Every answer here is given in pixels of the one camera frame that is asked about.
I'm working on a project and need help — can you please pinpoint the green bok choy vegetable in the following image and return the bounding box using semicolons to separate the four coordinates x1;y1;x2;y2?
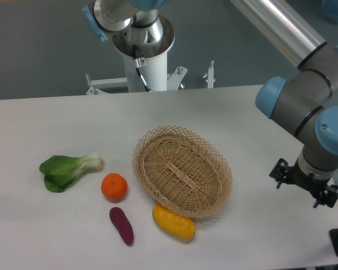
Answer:
39;152;104;193

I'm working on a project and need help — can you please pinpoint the orange tangerine fruit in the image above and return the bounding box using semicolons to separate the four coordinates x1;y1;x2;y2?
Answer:
101;173;128;201

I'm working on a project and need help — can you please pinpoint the yellow mango fruit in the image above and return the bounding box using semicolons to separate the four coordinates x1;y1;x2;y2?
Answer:
152;204;196;240

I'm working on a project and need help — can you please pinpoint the blue bag in corner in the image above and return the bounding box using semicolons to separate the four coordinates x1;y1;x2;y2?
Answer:
321;0;338;24

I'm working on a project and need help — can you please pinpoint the woven wicker basket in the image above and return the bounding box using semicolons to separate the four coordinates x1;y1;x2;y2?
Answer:
132;126;233;218

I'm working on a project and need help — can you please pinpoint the black cable on pedestal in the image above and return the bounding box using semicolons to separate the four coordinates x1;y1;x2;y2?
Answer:
131;44;152;93

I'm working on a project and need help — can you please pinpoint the purple sweet potato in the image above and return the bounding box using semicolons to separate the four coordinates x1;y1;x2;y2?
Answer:
109;207;134;246

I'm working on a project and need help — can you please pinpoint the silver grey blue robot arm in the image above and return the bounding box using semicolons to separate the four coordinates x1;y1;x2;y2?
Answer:
82;1;338;207

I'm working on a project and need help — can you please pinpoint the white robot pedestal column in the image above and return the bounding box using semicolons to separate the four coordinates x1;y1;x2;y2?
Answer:
112;15;175;92

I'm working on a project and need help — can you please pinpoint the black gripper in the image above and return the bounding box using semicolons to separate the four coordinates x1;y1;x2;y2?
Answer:
269;158;338;208

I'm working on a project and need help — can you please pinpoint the white metal base frame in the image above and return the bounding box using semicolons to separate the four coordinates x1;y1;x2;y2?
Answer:
86;60;216;95

